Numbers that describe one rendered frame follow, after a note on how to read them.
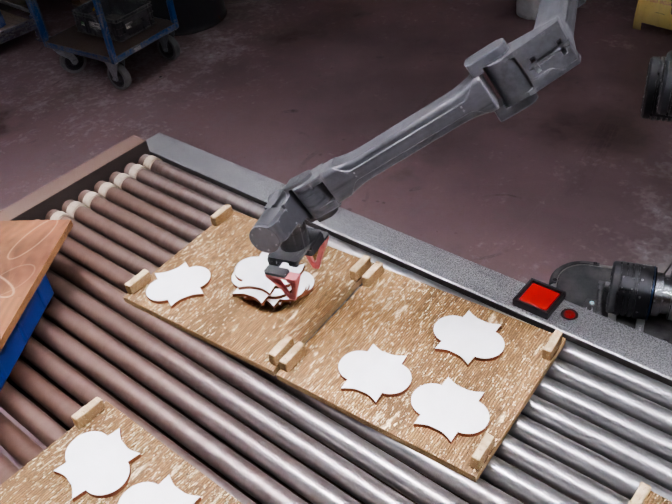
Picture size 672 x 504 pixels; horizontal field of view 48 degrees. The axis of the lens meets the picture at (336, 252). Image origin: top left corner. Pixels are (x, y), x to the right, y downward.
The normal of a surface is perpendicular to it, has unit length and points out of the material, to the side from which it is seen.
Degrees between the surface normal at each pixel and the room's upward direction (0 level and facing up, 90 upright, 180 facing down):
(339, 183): 81
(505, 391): 0
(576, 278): 0
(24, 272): 0
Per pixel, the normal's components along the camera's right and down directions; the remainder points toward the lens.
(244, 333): -0.09, -0.77
